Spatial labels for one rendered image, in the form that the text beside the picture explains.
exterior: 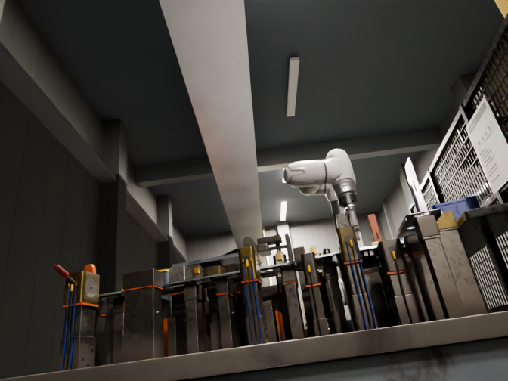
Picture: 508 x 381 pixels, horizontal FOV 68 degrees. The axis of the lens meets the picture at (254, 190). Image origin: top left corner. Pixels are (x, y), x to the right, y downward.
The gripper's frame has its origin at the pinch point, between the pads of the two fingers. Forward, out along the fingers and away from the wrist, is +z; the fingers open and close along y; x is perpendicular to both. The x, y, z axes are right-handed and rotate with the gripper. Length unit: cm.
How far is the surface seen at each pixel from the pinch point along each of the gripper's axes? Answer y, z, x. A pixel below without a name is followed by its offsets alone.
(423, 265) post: 22.1, 16.1, 15.7
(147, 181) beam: -417, -278, -288
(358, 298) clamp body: 24.5, 23.1, -6.4
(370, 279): 1.6, 14.5, 1.0
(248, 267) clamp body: 22.4, 7.6, -40.2
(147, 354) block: 21, 30, -78
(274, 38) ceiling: -195, -312, -17
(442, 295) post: 40, 27, 13
